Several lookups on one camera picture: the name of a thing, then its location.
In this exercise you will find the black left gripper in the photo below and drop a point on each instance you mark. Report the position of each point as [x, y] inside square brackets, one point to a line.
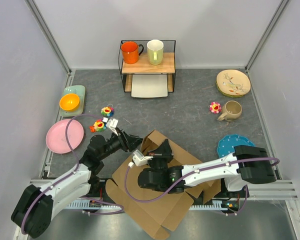
[128, 142]

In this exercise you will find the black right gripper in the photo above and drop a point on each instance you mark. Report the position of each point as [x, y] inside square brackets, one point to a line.
[164, 152]

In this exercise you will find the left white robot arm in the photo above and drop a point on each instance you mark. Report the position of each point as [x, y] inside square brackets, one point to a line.
[38, 206]

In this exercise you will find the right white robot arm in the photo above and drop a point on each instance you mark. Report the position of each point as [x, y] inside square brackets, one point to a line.
[244, 165]

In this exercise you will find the orange flower toy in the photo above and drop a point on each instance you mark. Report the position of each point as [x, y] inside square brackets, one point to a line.
[98, 126]

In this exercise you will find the rainbow flower toy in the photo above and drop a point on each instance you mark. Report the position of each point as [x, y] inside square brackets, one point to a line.
[108, 111]

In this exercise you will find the white tray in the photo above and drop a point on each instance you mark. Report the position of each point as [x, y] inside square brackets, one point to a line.
[149, 86]

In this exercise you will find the blue dotted plate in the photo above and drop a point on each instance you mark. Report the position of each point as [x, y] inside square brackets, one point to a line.
[226, 144]

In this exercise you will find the light green rectangular plate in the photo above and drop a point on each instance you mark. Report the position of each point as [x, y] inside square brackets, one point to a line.
[80, 90]

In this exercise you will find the pink plate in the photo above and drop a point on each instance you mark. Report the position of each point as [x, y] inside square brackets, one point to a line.
[56, 136]

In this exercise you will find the orange bowl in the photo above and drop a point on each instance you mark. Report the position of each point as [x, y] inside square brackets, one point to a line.
[70, 102]

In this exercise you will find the pink flower toy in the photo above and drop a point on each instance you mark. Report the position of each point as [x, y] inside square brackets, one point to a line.
[215, 107]

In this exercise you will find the beige ceramic mug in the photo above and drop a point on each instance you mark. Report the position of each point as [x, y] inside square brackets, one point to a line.
[231, 111]

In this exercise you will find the orange mug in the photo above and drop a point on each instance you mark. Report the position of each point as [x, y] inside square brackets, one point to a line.
[131, 51]

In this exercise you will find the pale green mug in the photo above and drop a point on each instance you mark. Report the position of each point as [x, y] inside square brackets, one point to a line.
[155, 51]

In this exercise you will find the floral beige plate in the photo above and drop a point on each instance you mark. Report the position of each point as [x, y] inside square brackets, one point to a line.
[233, 83]

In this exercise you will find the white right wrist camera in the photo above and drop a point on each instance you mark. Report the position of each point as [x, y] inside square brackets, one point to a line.
[138, 159]

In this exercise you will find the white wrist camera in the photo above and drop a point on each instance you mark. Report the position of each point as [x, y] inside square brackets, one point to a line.
[111, 123]
[138, 159]

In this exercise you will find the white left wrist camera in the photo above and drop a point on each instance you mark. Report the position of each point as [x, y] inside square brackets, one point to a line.
[111, 123]

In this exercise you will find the white cable duct rail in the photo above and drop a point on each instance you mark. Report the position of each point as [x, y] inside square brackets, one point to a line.
[89, 205]

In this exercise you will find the black wire wooden shelf rack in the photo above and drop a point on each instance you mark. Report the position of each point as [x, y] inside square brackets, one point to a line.
[167, 67]

